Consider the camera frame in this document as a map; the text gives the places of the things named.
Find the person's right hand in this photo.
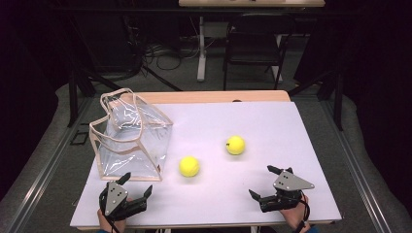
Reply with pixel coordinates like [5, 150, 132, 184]
[279, 195, 311, 233]

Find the bundle of floor cables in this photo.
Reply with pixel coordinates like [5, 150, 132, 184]
[142, 38, 200, 72]

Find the clear plastic bag beige trim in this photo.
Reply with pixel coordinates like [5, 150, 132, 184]
[88, 87, 174, 183]

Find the white desk with metal legs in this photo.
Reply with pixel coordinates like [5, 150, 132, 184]
[178, 0, 326, 83]

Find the yellow tennis ball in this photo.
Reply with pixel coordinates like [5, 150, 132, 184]
[179, 155, 201, 179]
[225, 135, 247, 156]

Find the person's left hand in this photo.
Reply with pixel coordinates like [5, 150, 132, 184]
[96, 208, 127, 233]

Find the left hand-held gripper black cable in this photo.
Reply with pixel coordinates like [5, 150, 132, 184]
[97, 190, 120, 233]

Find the black folding chair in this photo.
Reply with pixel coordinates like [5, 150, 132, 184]
[223, 13, 296, 91]

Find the aluminium floor rail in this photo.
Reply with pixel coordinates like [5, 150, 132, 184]
[6, 96, 95, 233]
[319, 96, 394, 233]

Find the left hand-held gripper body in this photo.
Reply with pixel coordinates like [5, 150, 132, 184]
[98, 181, 149, 223]

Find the right hand-held gripper black cable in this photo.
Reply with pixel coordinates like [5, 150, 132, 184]
[292, 192, 312, 233]

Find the black metal stand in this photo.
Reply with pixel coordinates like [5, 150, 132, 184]
[66, 13, 183, 128]
[288, 69, 344, 131]

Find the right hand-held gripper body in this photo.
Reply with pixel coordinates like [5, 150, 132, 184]
[257, 167, 316, 214]

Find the hand-held gripper black cable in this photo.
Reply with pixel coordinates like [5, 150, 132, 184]
[292, 192, 312, 233]
[97, 190, 120, 233]

